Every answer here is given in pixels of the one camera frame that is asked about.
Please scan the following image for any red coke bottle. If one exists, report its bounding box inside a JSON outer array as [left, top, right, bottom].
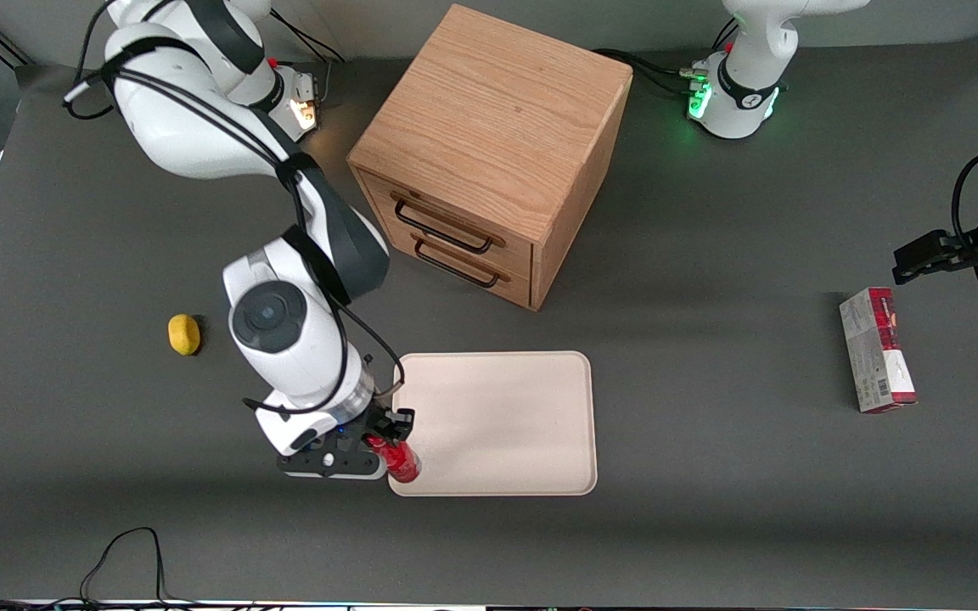
[[368, 435, 423, 484]]

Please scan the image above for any black right arm base cable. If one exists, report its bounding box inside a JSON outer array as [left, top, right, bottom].
[[268, 8, 347, 65]]

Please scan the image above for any wooden drawer cabinet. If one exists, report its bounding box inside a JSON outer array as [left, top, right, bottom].
[[346, 3, 634, 312]]

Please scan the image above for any black left arm base cable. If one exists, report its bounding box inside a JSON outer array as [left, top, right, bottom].
[[593, 48, 702, 96]]

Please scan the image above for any black drawer handle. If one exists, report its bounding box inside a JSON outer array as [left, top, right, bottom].
[[392, 197, 495, 255], [413, 239, 503, 289]]

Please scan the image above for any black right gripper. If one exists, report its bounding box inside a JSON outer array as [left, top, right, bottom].
[[326, 406, 417, 454]]

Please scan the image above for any grey and red carton box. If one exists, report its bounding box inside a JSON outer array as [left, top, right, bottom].
[[839, 287, 919, 414]]

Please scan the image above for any black arm base cable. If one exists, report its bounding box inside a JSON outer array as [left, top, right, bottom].
[[268, 8, 347, 65], [593, 48, 702, 96]]

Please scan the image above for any black looped floor cable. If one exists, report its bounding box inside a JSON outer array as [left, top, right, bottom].
[[80, 527, 169, 608]]

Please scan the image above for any beige rectangular tray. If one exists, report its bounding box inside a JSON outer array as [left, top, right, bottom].
[[388, 350, 599, 497]]

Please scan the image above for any yellow lemon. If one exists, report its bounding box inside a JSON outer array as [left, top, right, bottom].
[[168, 314, 201, 356]]

